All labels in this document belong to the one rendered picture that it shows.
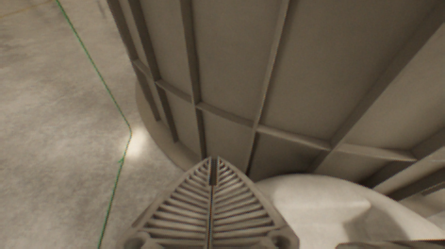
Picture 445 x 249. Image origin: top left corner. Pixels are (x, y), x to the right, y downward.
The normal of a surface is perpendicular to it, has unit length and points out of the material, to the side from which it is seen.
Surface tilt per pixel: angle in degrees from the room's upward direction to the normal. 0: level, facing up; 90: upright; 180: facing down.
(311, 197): 0
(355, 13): 90
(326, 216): 68
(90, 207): 0
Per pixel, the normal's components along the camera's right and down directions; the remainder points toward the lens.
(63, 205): 0.02, -0.71
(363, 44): -0.29, 0.67
